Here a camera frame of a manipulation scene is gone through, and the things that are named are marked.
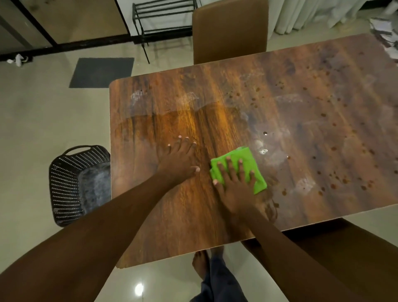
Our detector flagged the person's left hand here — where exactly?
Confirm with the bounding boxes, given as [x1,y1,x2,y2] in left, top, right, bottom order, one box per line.
[155,135,201,187]

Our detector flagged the person's right hand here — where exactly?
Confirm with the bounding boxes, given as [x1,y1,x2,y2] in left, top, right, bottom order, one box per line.
[212,156,257,215]

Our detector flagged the green cleaning cloth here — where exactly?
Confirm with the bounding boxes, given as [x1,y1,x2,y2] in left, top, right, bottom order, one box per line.
[209,146,268,195]

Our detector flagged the black plastic basket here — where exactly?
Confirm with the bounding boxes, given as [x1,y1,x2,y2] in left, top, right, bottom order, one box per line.
[48,145,112,228]

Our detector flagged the person's left forearm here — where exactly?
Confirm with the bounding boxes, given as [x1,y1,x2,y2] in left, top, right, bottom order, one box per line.
[0,169,173,302]

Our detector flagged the person's right forearm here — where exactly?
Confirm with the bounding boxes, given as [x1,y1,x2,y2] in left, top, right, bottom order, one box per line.
[236,205,361,302]

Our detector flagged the person's left foot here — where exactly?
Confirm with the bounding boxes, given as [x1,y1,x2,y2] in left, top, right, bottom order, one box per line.
[192,250,211,280]

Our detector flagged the person's blue trousers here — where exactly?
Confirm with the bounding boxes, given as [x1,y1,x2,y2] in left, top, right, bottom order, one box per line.
[189,253,249,302]

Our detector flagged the dark grey floor mat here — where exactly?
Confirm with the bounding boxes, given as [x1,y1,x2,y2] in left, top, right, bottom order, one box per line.
[68,57,135,89]

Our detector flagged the wooden table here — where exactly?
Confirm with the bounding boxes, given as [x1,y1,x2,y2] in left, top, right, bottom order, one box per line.
[109,33,398,270]

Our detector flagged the brown upholstered chair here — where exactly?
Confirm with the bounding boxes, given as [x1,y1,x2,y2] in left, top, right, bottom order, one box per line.
[192,0,270,65]
[242,217,398,302]

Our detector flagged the black metal rack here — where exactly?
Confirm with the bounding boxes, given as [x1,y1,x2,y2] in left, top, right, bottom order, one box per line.
[132,0,199,64]

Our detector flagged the black framed glass door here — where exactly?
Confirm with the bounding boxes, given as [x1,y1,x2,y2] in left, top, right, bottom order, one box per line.
[0,0,131,56]

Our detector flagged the white power plug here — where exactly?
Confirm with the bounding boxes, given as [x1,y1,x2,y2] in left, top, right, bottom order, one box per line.
[6,53,32,68]

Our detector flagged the white curtain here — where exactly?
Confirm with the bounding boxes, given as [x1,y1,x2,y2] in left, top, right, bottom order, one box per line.
[267,0,369,35]

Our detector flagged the scattered papers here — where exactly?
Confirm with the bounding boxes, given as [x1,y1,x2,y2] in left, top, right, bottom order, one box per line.
[368,17,398,61]

